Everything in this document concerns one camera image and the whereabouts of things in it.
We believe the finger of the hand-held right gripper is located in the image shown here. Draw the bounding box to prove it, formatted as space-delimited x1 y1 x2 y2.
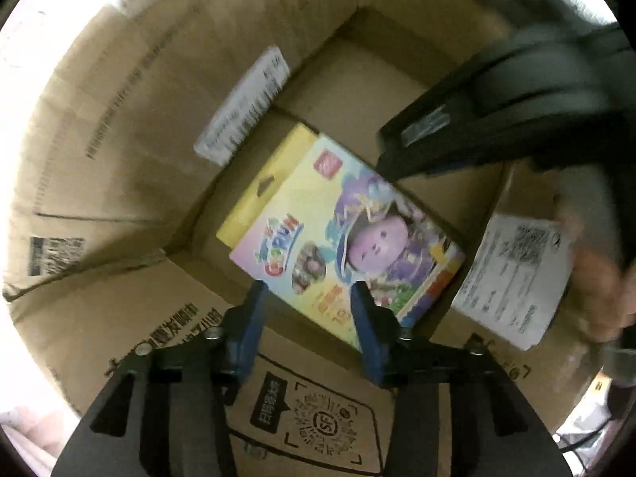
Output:
397 119 547 180

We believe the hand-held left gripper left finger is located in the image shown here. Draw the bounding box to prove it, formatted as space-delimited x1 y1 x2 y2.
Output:
52 281 271 477

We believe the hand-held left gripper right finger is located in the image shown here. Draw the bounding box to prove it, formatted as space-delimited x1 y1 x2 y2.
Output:
350 281 572 477

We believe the black box with white label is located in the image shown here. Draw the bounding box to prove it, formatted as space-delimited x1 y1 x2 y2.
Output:
376 70 505 182

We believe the colourful cartoon toy box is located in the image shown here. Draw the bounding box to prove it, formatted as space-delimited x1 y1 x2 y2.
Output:
229 134 467 353

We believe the brown cardboard box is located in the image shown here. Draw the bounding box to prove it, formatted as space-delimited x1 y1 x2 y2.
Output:
2 0 614 477

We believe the person's right hand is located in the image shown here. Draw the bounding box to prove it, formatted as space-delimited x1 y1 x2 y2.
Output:
559 169 636 343

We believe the yellow flat box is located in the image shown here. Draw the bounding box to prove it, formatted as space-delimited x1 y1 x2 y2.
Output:
217 124 319 249

